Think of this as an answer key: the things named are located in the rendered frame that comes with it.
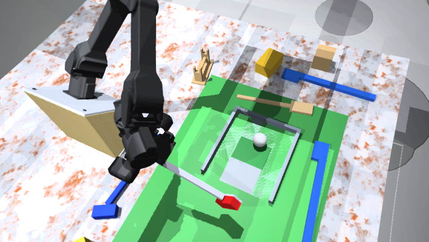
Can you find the red putter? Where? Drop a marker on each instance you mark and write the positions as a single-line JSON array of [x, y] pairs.
[[227, 201]]

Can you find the tan wooden bar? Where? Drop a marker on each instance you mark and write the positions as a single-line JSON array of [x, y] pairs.
[[295, 106]]

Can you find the green flat mat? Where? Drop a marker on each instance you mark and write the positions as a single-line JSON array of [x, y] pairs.
[[171, 209]]

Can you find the white golf ball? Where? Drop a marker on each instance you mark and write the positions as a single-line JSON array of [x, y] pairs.
[[259, 139]]

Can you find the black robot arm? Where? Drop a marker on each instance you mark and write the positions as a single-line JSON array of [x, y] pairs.
[[142, 89]]

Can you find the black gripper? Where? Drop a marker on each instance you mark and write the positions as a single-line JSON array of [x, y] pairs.
[[121, 169]]

